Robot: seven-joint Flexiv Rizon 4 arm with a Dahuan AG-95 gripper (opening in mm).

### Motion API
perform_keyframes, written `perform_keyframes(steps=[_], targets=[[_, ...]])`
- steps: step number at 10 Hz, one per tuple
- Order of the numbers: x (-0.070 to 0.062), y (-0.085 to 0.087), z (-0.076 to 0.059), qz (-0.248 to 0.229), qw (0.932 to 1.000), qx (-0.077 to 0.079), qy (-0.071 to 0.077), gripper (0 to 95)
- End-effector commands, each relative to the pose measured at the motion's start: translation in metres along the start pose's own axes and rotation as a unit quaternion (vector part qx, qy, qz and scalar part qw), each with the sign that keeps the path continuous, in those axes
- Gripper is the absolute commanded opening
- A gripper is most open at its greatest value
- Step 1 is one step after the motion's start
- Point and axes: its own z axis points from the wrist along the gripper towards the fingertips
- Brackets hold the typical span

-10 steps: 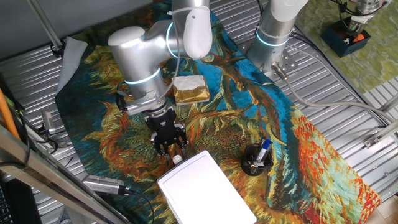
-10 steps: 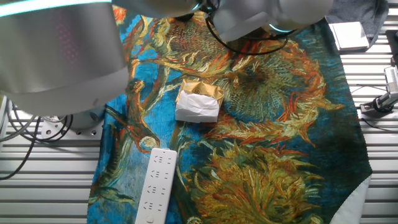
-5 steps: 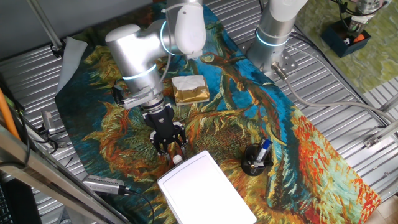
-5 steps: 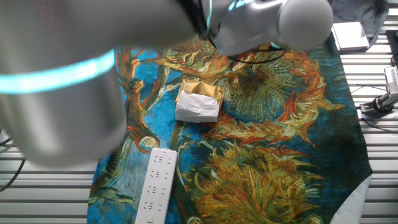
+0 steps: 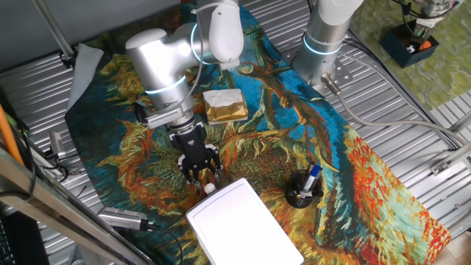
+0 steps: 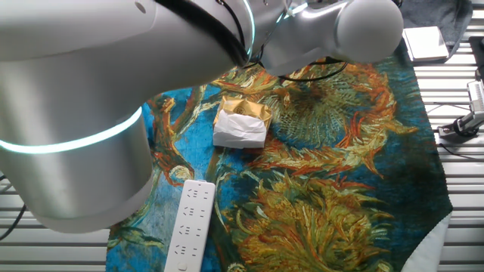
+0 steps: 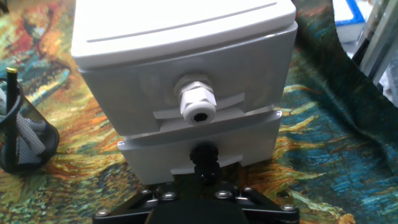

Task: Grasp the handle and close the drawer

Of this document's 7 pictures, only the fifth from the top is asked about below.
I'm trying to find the green marbled tablecloth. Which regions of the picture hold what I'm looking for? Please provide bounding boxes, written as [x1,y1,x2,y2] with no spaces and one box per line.
[349,0,471,111]

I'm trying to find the gold tissue pack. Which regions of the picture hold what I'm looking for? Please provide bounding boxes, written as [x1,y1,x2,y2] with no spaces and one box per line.
[202,88,249,125]

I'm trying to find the aluminium frame beam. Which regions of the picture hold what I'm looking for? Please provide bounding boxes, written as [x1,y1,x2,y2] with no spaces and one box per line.
[0,146,155,265]

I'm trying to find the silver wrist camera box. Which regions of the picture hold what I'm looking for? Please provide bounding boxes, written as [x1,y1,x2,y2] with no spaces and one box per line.
[145,107,195,130]

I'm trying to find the silver grey gripper body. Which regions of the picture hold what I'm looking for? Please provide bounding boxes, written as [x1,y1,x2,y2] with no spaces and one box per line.
[411,16,439,43]

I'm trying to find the black camera cable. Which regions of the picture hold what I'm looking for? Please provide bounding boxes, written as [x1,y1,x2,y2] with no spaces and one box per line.
[146,223,184,265]

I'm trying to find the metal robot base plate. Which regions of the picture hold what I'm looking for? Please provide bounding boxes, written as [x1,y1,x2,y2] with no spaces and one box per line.
[283,47,354,96]

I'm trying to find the metal pole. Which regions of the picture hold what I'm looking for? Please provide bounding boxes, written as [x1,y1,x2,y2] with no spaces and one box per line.
[31,0,77,60]

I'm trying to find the black toy box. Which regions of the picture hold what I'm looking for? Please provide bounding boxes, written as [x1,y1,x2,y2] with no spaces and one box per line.
[378,18,439,69]

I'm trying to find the blue capped white marker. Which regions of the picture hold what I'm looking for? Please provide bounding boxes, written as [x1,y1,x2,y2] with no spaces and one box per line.
[303,163,324,192]

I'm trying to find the black base cable bundle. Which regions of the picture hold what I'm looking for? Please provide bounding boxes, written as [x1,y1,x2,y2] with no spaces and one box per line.
[340,31,461,148]

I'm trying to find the grey camera with plug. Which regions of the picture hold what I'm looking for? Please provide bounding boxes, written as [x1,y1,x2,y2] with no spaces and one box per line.
[97,206,155,232]

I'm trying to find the sunflower painting tablecloth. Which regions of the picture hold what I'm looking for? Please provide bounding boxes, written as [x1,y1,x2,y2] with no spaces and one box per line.
[63,0,453,265]

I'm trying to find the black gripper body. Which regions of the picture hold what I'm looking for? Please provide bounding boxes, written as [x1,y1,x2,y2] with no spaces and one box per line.
[169,123,213,169]

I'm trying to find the black mesh pen holder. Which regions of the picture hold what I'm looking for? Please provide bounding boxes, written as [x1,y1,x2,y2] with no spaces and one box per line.
[285,161,325,209]

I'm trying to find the black monitor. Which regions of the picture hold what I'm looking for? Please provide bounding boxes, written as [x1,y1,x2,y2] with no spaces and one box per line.
[0,209,51,265]

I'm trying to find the black marker pen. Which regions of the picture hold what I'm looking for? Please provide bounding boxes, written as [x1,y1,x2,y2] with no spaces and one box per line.
[296,188,325,202]

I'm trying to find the black looped cable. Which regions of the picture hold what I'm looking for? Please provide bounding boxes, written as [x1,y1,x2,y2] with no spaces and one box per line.
[392,0,461,27]

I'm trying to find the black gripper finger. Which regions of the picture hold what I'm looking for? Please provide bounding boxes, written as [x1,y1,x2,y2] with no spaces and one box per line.
[177,156,198,185]
[205,145,224,185]

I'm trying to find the aluminium corner bracket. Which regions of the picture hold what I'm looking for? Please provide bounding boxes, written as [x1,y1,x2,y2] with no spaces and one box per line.
[430,110,471,176]

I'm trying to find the grey conduit hose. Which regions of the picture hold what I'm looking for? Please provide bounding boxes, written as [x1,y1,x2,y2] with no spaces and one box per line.
[321,73,471,146]

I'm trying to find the white plastic lidded box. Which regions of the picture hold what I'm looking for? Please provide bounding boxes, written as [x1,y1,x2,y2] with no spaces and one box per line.
[185,177,305,265]

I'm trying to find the orange cable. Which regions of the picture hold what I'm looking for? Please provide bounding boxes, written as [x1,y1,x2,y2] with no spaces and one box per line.
[0,105,24,166]

